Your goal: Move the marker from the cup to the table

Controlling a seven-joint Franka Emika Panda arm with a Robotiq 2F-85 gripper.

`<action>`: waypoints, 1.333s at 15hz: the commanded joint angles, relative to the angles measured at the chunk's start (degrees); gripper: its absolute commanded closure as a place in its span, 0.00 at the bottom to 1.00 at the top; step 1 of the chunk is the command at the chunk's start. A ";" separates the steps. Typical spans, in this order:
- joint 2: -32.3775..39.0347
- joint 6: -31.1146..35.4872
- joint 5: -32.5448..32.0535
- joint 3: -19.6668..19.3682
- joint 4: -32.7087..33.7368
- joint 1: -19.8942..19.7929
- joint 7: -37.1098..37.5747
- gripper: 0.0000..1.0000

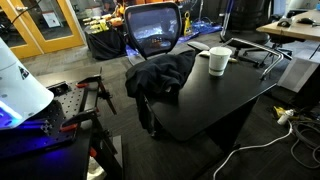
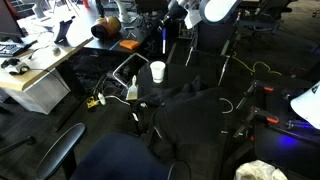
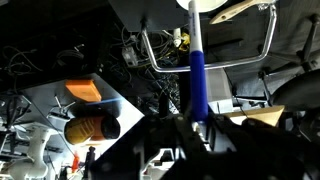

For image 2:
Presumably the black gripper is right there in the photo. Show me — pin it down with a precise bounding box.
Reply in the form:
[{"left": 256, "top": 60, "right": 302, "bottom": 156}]
[{"left": 159, "top": 0, "right": 188, "bottom": 31}]

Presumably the blue capped white marker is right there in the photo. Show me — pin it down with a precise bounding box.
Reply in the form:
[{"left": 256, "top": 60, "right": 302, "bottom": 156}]
[{"left": 161, "top": 27, "right": 167, "bottom": 55}]

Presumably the white paper cup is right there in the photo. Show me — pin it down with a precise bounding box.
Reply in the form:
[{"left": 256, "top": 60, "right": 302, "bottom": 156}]
[{"left": 149, "top": 60, "right": 167, "bottom": 84}]

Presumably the orange flat pad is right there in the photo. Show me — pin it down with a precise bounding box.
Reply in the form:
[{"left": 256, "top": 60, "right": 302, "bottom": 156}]
[{"left": 118, "top": 39, "right": 141, "bottom": 51}]

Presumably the black mesh back chair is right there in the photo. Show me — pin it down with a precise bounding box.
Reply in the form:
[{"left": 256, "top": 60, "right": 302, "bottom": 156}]
[{"left": 184, "top": 18, "right": 242, "bottom": 86}]

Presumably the brown round wooden object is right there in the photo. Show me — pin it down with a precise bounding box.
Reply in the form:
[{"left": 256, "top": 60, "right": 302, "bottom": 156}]
[{"left": 90, "top": 16, "right": 122, "bottom": 41}]

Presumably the black desk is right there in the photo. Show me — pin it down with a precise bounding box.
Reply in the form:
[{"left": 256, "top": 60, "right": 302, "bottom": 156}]
[{"left": 83, "top": 0, "right": 169, "bottom": 55}]

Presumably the black chrome cantilever chair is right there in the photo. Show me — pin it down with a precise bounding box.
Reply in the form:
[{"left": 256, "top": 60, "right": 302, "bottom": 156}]
[{"left": 65, "top": 47, "right": 150, "bottom": 97}]

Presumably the white plug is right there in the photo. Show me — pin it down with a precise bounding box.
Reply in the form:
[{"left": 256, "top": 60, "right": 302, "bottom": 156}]
[{"left": 97, "top": 92, "right": 107, "bottom": 107}]

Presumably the black cloth jacket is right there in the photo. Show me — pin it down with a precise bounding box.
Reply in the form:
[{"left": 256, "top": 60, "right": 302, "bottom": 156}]
[{"left": 129, "top": 75, "right": 228, "bottom": 165}]

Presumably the black office chair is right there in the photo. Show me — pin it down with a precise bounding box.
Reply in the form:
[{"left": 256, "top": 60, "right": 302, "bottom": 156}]
[{"left": 238, "top": 0, "right": 298, "bottom": 35}]

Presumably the black tablet stand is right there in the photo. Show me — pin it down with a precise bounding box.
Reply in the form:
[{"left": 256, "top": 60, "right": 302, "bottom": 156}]
[{"left": 53, "top": 15, "right": 77, "bottom": 46}]

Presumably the yellow power connector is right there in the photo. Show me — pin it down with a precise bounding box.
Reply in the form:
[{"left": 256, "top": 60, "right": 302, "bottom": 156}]
[{"left": 86, "top": 95, "right": 101, "bottom": 109}]

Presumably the black orange bar clamp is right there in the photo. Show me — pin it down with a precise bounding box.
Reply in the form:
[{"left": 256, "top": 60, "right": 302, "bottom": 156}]
[
  {"left": 235, "top": 79, "right": 276, "bottom": 111},
  {"left": 232, "top": 106, "right": 281, "bottom": 140}
]

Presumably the light wooden desk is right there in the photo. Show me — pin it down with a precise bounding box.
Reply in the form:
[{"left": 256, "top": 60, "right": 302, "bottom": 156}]
[{"left": 0, "top": 3, "right": 95, "bottom": 116}]

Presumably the blue office chair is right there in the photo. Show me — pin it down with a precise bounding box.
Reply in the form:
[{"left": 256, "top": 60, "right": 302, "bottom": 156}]
[{"left": 35, "top": 122, "right": 193, "bottom": 180}]

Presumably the black white desk gadget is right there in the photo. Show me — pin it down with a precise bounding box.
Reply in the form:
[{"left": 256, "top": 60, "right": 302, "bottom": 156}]
[{"left": 7, "top": 62, "right": 31, "bottom": 76}]

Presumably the black computer monitor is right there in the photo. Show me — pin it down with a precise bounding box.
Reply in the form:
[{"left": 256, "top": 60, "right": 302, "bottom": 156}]
[{"left": 0, "top": 0, "right": 28, "bottom": 43}]

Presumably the black keyboard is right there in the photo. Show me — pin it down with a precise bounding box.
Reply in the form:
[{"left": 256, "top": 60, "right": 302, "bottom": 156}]
[{"left": 0, "top": 43, "right": 25, "bottom": 59}]

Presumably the small black desk device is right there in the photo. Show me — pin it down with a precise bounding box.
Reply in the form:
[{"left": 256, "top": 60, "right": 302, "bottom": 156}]
[{"left": 0, "top": 58, "right": 20, "bottom": 70}]

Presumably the white crumpled cloth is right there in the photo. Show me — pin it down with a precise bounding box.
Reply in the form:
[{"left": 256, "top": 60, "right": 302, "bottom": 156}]
[{"left": 233, "top": 159, "right": 289, "bottom": 180}]

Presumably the black pole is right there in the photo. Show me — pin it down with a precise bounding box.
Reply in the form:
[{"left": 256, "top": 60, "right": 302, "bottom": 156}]
[{"left": 0, "top": 135, "right": 37, "bottom": 158}]

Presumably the grey coiled cable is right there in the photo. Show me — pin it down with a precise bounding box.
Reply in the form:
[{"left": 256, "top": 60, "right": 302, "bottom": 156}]
[{"left": 93, "top": 71, "right": 130, "bottom": 98}]

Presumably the white floor cable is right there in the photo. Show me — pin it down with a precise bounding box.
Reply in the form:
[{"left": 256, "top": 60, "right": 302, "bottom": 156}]
[{"left": 104, "top": 94, "right": 132, "bottom": 107}]

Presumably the yellow cable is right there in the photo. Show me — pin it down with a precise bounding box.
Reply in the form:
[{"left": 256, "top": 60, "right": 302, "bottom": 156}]
[{"left": 231, "top": 52, "right": 284, "bottom": 77}]

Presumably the white cord loop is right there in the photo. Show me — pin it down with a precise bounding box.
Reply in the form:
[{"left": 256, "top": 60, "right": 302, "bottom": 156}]
[{"left": 218, "top": 97, "right": 235, "bottom": 115}]

